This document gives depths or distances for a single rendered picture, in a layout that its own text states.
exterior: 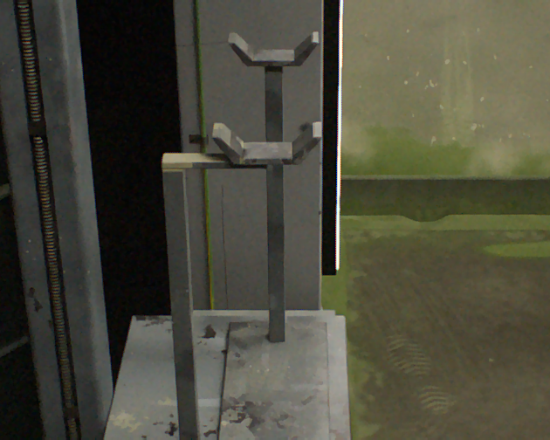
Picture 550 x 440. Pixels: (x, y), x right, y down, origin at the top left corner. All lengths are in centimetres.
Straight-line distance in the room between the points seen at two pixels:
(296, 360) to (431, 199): 186
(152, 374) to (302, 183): 44
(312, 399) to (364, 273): 168
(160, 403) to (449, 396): 133
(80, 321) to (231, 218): 54
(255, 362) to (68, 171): 30
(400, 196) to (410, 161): 9
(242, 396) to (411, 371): 136
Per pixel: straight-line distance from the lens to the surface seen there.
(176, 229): 89
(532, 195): 301
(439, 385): 242
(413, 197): 297
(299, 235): 154
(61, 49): 92
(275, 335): 118
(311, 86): 145
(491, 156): 298
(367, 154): 295
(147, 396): 113
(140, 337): 121
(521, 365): 250
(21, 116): 95
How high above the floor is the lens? 146
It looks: 28 degrees down
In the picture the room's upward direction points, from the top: 1 degrees counter-clockwise
